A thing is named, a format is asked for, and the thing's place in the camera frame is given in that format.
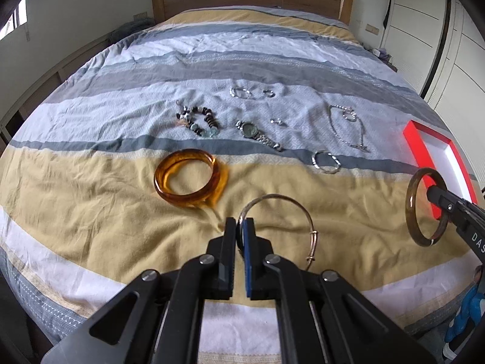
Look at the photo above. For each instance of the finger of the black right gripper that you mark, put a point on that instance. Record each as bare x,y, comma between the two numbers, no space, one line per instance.
467,217

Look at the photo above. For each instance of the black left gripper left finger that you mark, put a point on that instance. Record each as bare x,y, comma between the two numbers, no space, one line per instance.
221,271

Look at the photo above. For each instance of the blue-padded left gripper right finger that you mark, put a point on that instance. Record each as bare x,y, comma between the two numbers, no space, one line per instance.
260,285

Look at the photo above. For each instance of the brown jade bangle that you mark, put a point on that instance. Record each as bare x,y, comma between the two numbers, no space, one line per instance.
410,208

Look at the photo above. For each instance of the thin silver bangle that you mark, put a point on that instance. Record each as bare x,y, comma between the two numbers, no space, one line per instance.
279,213

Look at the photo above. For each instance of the wide amber bangle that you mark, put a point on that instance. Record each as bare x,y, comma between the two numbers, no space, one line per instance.
191,178

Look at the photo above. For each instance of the silver wristwatch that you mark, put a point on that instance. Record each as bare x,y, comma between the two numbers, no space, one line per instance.
250,131

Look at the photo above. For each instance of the red jewelry tray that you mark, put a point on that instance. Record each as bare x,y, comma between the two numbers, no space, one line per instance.
431,149

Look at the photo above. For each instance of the striped duvet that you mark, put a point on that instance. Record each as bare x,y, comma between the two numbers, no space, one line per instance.
112,273

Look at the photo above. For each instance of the wooden nightstand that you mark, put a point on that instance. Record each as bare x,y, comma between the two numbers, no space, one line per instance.
384,57

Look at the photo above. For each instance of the white sliding wardrobe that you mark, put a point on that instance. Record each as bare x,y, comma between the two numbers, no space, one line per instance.
439,51

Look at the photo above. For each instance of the dark clothes pile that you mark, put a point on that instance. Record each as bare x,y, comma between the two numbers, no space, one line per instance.
130,28

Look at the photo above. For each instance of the window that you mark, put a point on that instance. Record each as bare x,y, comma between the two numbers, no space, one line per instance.
15,20

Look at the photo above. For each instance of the wall switch plate right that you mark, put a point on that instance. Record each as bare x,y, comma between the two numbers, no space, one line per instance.
372,29

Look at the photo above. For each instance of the low white wall cabinet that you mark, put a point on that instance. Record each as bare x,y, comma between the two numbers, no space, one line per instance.
13,119

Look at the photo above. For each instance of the wall socket plate left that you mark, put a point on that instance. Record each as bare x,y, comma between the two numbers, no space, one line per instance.
140,16

